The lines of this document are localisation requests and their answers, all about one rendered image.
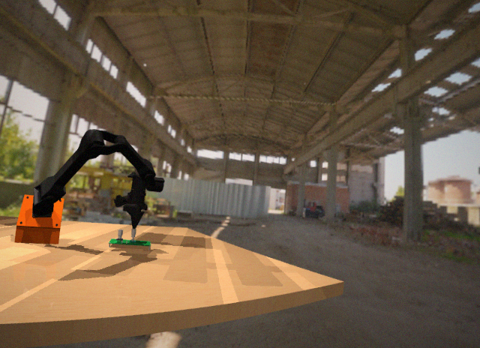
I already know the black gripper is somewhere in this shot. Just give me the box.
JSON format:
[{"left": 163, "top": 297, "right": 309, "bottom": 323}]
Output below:
[{"left": 123, "top": 189, "right": 148, "bottom": 230}]

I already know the green circuit board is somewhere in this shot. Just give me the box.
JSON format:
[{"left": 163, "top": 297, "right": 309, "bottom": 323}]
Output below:
[{"left": 108, "top": 229, "right": 151, "bottom": 250}]

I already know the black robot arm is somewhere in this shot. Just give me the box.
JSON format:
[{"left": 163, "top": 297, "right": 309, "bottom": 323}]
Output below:
[{"left": 32, "top": 129, "right": 165, "bottom": 218}]

